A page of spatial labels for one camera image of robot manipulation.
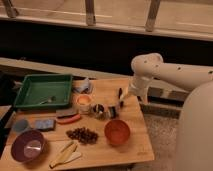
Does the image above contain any metal fork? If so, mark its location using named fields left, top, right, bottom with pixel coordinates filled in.
left=38, top=96, right=56, bottom=105

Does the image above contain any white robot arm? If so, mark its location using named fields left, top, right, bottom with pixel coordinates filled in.
left=120, top=53, right=213, bottom=171

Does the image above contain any orange plastic cup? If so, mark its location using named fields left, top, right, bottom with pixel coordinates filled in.
left=76, top=94, right=92, bottom=114

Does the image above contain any black marker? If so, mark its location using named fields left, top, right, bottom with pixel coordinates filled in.
left=118, top=88, right=124, bottom=108

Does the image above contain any small black white can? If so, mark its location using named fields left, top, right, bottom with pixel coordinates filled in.
left=108, top=106, right=119, bottom=119

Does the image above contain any orange bowl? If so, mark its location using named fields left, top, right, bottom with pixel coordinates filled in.
left=104, top=119, right=130, bottom=146

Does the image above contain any wooden cutting board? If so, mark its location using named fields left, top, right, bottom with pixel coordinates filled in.
left=0, top=78, right=154, bottom=171

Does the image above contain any blue crumpled cloth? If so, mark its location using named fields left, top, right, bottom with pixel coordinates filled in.
left=74, top=78, right=93, bottom=94

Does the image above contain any pile of brown beans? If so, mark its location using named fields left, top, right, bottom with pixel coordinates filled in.
left=66, top=127, right=98, bottom=144

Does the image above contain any grey brush block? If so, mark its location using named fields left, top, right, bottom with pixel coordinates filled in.
left=56, top=108, right=77, bottom=118

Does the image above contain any yellow wooden spatula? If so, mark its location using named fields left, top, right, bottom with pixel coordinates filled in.
left=49, top=141, right=82, bottom=169

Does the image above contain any green plastic tray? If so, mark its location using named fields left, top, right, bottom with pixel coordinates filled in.
left=14, top=74, right=73, bottom=110

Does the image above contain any blue sponge block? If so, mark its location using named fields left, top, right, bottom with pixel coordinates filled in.
left=34, top=119, right=55, bottom=131

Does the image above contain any blue round lid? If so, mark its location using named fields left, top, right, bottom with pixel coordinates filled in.
left=12, top=119, right=30, bottom=134

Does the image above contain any purple bowl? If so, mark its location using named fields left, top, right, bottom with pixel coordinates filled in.
left=11, top=130, right=45, bottom=163

